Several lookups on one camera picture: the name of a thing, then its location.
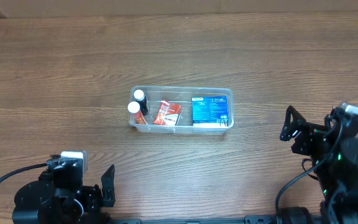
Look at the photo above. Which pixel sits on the white and blue box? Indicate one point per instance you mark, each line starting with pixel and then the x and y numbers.
pixel 213 124

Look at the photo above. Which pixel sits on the orange tube with white cap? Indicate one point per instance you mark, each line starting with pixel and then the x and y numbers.
pixel 134 109

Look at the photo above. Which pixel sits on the small red and white item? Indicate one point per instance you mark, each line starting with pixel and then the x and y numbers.
pixel 168 114

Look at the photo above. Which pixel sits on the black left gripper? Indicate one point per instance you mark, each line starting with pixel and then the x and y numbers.
pixel 97 193

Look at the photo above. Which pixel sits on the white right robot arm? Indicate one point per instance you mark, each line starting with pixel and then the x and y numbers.
pixel 332 149

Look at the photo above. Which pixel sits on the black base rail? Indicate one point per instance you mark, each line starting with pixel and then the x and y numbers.
pixel 248 219

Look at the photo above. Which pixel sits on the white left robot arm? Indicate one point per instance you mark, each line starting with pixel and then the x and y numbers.
pixel 27 208

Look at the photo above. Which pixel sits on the clear plastic container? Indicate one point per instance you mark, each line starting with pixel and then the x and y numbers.
pixel 180 95

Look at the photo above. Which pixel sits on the dark bottle with white cap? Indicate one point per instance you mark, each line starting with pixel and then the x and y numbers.
pixel 141 98

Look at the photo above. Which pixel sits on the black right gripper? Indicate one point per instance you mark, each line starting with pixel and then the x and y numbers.
pixel 303 137

